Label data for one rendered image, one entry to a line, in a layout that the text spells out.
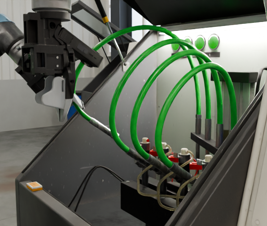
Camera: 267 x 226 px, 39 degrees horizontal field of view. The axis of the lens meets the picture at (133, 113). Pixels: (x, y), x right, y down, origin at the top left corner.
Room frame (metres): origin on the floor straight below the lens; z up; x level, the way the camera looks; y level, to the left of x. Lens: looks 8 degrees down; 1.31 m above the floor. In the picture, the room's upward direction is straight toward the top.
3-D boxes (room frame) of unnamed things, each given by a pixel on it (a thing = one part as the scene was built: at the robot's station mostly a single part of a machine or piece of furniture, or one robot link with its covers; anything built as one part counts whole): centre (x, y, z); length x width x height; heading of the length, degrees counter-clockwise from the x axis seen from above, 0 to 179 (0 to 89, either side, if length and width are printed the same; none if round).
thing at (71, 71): (0.74, 0.13, 1.29); 0.05 x 0.02 x 0.09; 34
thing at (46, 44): (0.74, 0.16, 1.35); 0.09 x 0.08 x 0.12; 124
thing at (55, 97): (0.73, 0.15, 1.24); 0.06 x 0.03 x 0.09; 124
